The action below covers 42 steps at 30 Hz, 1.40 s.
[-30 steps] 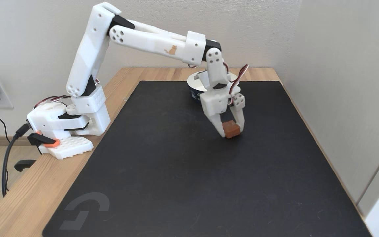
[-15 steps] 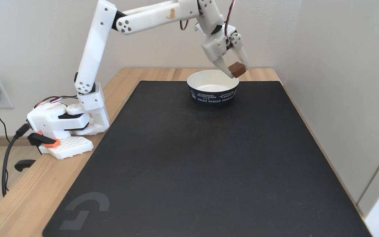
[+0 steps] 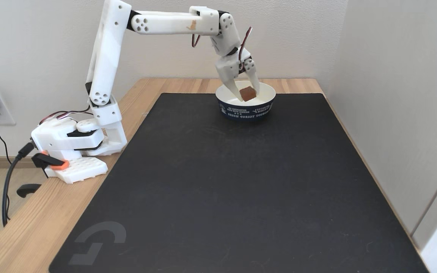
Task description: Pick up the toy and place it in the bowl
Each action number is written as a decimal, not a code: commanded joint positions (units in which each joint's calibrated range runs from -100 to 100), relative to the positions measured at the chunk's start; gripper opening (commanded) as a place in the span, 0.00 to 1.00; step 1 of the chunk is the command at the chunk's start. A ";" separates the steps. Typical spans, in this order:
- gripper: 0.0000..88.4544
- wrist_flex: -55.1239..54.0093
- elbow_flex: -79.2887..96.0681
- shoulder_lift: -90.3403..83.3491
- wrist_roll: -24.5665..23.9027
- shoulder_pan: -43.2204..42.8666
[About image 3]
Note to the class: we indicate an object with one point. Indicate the brown cube toy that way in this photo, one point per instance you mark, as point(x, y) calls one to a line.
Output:
point(248, 93)

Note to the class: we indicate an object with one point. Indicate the white and navy paper bowl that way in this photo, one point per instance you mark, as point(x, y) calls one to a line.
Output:
point(246, 110)

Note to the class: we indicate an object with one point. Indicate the black desk mat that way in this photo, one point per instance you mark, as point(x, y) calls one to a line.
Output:
point(241, 204)

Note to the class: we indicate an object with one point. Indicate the black and orange table clamp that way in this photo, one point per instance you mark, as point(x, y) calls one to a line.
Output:
point(49, 162)

